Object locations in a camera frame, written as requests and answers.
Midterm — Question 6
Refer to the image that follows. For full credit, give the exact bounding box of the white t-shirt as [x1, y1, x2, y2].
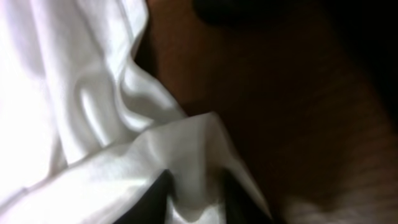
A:
[0, 0, 274, 224]

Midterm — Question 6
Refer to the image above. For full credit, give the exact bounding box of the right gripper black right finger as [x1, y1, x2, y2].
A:
[223, 170, 273, 224]

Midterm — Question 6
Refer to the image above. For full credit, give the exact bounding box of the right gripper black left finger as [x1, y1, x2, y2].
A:
[114, 170, 174, 224]

